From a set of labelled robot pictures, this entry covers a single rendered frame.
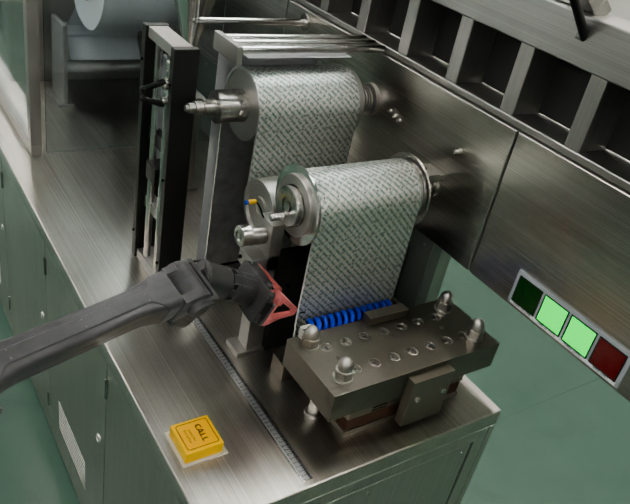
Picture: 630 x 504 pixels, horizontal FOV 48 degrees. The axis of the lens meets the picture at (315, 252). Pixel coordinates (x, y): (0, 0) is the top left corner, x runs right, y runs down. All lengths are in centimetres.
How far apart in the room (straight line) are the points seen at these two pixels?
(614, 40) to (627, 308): 41
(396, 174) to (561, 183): 30
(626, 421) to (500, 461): 67
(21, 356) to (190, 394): 49
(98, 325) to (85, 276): 65
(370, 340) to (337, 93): 50
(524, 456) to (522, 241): 159
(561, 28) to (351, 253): 52
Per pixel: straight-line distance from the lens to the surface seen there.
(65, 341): 96
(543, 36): 127
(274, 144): 140
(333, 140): 148
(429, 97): 145
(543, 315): 130
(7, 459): 246
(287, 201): 124
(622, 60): 118
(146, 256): 166
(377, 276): 140
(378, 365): 129
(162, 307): 104
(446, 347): 138
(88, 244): 173
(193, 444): 123
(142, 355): 142
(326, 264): 129
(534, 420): 297
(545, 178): 126
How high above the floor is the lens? 184
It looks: 32 degrees down
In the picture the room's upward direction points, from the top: 12 degrees clockwise
